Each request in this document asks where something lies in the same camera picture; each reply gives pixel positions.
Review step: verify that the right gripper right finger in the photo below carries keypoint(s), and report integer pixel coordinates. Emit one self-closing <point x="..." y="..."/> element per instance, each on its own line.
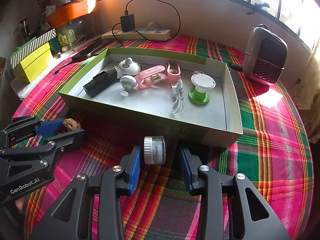
<point x="249" y="214"/>

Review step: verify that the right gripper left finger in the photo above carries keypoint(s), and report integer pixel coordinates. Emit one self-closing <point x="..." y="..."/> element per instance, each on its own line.
<point x="71" y="215"/>

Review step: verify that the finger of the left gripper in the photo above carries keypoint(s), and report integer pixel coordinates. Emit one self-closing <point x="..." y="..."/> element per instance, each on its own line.
<point x="41" y="156"/>
<point x="25" y="127"/>

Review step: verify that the brown walnut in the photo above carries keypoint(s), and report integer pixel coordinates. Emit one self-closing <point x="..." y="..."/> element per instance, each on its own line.
<point x="69" y="125"/>

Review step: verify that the black electric shaver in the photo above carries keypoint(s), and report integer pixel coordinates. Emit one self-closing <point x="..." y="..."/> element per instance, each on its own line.
<point x="102" y="81"/>

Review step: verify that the white mushroom-shaped gadget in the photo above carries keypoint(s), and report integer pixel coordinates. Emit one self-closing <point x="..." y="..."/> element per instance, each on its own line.
<point x="127" y="82"/>

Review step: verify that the small white lidded jar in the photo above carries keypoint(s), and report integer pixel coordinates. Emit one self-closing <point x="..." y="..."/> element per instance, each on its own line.
<point x="154" y="150"/>

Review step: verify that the pink plastic clip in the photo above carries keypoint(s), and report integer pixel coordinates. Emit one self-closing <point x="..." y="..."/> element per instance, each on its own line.
<point x="151" y="76"/>

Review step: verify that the white green cable spool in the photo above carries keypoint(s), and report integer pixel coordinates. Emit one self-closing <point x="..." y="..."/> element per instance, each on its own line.
<point x="203" y="83"/>

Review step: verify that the yellow box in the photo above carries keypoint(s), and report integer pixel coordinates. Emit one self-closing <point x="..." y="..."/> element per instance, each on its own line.
<point x="27" y="64"/>

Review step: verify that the plaid pink green blanket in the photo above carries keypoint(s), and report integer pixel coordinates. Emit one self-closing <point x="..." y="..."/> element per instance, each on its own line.
<point x="273" y="152"/>

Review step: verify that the striped green white box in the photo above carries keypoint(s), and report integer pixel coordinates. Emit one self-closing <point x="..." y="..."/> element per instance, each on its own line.
<point x="32" y="47"/>

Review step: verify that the black power bank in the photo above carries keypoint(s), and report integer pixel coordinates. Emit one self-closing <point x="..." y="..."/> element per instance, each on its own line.
<point x="92" y="49"/>

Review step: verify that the white round gadget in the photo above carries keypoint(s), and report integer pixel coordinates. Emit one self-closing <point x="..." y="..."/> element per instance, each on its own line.
<point x="129" y="67"/>

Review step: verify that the orange shelf tray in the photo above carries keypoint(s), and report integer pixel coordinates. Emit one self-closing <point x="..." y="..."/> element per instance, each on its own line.
<point x="70" y="12"/>

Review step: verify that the green grey cardboard box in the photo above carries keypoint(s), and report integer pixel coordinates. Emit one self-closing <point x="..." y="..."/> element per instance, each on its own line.
<point x="217" y="123"/>

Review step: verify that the cream dotted curtain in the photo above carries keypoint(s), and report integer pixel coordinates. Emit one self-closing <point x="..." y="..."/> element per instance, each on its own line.
<point x="305" y="94"/>

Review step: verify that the beige power strip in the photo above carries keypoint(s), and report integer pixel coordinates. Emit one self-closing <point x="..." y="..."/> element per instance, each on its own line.
<point x="153" y="34"/>

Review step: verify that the white space heater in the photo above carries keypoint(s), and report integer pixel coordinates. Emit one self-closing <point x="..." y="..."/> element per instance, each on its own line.
<point x="265" y="56"/>

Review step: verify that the black charger with cable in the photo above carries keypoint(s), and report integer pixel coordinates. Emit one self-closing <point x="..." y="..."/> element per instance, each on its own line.
<point x="127" y="22"/>

